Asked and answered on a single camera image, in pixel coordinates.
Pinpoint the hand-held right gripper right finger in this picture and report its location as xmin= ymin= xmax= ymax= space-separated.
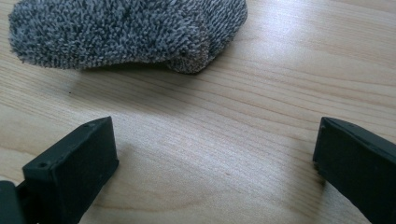
xmin=312 ymin=116 xmax=396 ymax=224

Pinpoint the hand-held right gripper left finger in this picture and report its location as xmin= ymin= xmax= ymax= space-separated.
xmin=21 ymin=116 xmax=120 ymax=224

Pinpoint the grey knitted sock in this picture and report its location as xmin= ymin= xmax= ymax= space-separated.
xmin=7 ymin=0 xmax=248 ymax=75

